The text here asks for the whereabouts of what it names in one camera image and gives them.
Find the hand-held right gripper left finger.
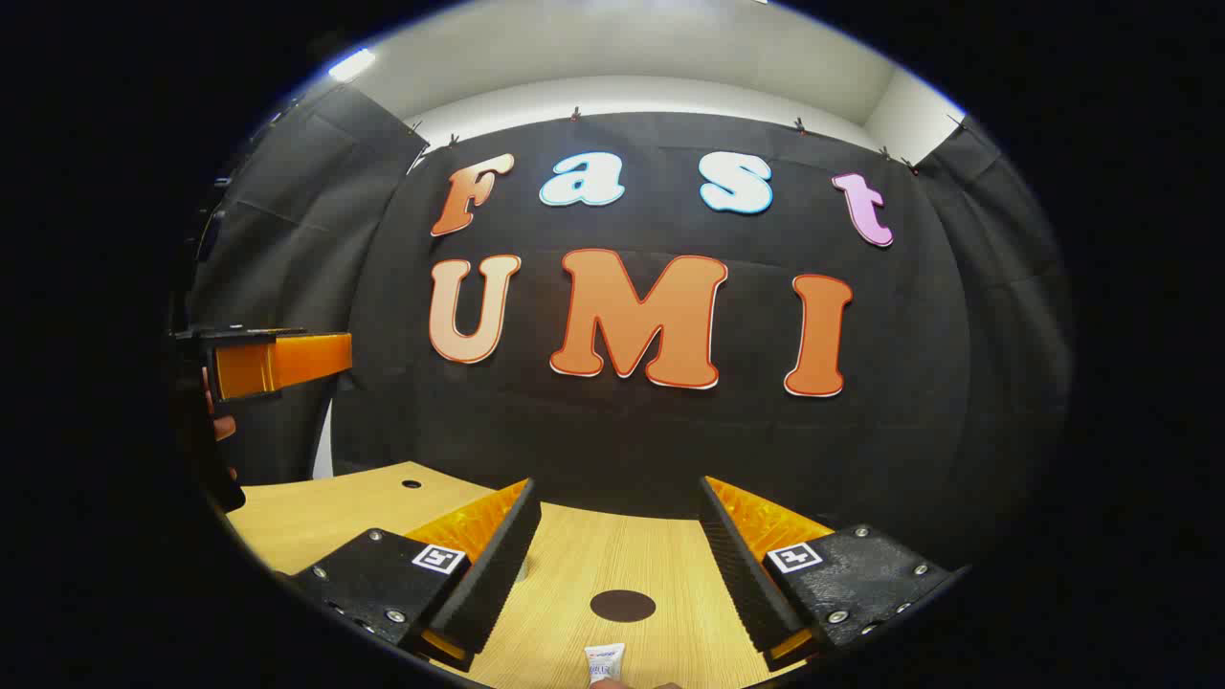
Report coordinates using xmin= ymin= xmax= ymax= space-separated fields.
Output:
xmin=285 ymin=477 xmax=544 ymax=673

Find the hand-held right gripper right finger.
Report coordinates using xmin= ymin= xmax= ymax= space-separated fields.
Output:
xmin=697 ymin=475 xmax=961 ymax=673

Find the dark brown round coaster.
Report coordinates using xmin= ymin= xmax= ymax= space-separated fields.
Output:
xmin=590 ymin=589 xmax=657 ymax=624

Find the white toothpaste tube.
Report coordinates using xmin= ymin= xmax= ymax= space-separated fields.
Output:
xmin=584 ymin=643 xmax=627 ymax=685

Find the wooden desktop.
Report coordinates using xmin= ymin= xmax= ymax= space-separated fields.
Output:
xmin=225 ymin=461 xmax=834 ymax=689

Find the black backdrop cloth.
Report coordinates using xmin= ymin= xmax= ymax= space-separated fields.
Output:
xmin=172 ymin=84 xmax=1073 ymax=575

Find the ceiling light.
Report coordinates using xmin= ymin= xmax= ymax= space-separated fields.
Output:
xmin=327 ymin=48 xmax=377 ymax=82

